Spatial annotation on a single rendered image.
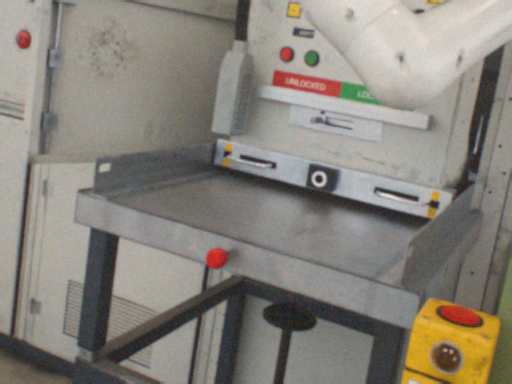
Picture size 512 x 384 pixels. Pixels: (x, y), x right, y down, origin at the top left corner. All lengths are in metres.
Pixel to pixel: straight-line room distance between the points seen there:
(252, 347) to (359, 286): 0.95
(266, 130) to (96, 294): 0.51
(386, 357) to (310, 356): 0.82
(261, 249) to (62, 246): 1.24
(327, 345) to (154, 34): 0.91
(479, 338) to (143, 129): 1.05
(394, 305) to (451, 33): 0.38
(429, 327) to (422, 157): 0.67
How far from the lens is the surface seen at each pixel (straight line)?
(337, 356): 1.77
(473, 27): 0.85
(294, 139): 1.40
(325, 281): 0.97
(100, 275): 1.21
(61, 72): 1.42
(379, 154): 1.34
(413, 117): 1.28
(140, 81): 1.52
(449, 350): 0.69
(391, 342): 0.98
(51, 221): 2.17
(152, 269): 1.96
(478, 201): 1.58
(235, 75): 1.33
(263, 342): 1.85
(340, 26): 0.81
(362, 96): 1.34
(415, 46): 0.78
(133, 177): 1.24
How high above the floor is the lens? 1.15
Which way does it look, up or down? 9 degrees down
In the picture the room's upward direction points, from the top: 9 degrees clockwise
